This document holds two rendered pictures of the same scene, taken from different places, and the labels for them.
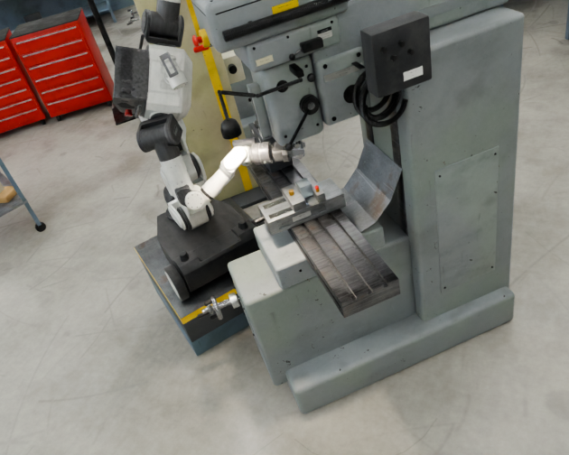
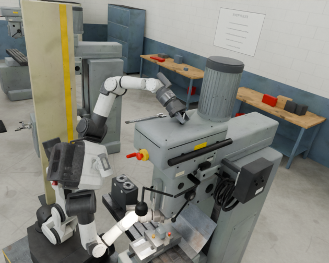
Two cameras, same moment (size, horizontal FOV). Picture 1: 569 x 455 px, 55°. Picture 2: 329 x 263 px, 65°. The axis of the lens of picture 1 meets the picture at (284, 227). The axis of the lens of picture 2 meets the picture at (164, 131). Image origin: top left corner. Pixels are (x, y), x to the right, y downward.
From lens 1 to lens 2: 1.08 m
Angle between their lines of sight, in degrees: 28
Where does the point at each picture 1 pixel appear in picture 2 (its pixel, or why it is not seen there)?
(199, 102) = not seen: hidden behind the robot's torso
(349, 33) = (218, 158)
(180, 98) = (101, 180)
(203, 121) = not seen: hidden behind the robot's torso
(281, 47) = (189, 166)
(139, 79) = (77, 167)
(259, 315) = not seen: outside the picture
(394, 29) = (261, 170)
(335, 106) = (200, 195)
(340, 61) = (210, 172)
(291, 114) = (178, 200)
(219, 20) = (168, 152)
